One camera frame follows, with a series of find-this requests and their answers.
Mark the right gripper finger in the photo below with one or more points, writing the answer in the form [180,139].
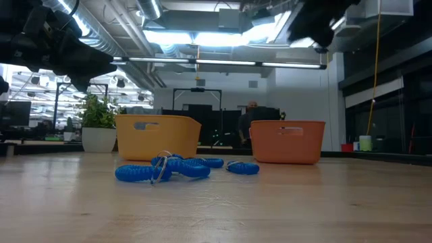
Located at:
[324,40]

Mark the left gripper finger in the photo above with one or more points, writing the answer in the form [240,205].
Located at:
[81,82]
[87,60]

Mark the yellow plastic bin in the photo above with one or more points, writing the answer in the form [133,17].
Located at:
[168,141]

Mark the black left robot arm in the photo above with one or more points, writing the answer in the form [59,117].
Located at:
[10,50]

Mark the green leafy plant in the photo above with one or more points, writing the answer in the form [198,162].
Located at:
[96,114]

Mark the black ceiling spotlight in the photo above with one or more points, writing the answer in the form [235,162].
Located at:
[121,83]

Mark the long linear ceiling light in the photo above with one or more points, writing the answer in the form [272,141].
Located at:
[290,65]

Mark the large white plant pot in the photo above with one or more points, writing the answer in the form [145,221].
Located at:
[98,140]

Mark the grey cloth cover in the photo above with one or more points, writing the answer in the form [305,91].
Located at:
[138,110]

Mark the black computer monitor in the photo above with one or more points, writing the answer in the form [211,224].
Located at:
[17,113]

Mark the flat ceiling light panel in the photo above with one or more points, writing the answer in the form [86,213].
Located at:
[168,38]

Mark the black screen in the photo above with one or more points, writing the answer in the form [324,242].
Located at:
[270,113]

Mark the red container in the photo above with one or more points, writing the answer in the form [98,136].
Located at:
[347,148]

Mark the pale green cup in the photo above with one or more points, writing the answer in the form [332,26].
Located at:
[365,143]

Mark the orange plastic bin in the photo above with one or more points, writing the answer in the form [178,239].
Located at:
[287,148]

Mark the person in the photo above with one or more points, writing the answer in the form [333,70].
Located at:
[243,126]

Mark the black partition panel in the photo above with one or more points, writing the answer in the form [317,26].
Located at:
[222,128]

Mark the black metal stand frame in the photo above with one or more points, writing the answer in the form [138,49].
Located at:
[99,84]

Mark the short silver ventilation duct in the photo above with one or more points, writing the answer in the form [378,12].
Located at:
[150,8]

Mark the black gantry frame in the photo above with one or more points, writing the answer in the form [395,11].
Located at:
[197,89]

